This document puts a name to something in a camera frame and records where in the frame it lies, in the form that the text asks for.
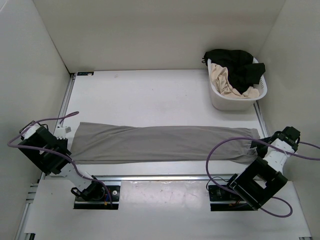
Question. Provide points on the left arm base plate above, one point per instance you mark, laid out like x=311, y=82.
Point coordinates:
x=98, y=198

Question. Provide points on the grey trousers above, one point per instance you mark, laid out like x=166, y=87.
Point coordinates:
x=95, y=143

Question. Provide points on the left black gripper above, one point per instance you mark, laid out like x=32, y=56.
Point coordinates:
x=64, y=142

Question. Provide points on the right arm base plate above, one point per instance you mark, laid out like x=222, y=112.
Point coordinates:
x=224, y=201

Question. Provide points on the beige garment in basket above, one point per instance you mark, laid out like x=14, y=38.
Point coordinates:
x=219, y=78

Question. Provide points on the dark label sticker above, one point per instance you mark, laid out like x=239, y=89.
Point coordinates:
x=85, y=73

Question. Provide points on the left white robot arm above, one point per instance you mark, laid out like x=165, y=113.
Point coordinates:
x=51, y=155

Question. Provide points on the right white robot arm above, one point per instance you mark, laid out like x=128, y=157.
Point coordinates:
x=262, y=179

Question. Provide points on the black garment in basket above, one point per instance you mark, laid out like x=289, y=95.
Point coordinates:
x=242, y=71

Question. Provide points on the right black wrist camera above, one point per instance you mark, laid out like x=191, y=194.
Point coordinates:
x=290, y=135

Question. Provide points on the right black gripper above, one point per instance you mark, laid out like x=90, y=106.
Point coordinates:
x=260, y=147

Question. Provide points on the aluminium table frame rail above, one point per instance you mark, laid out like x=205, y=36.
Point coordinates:
x=159, y=200

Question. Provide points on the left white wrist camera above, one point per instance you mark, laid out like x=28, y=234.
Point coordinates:
x=61, y=132

